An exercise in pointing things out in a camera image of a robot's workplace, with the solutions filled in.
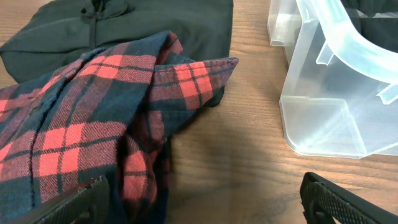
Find clear plastic storage bin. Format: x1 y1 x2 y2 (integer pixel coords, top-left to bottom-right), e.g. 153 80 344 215
267 0 397 159

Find black taped garment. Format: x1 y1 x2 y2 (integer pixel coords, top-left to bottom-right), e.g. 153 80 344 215
341 0 397 53

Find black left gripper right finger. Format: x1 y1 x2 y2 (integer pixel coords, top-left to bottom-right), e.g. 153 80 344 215
300 172 397 224

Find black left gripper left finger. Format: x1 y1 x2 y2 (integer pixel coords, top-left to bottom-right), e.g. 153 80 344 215
7 175 109 224

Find large black garment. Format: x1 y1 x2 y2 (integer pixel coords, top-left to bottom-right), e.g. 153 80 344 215
1 0 238 123

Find red plaid flannel shirt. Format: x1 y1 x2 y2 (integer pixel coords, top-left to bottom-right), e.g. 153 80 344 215
1 30 238 223

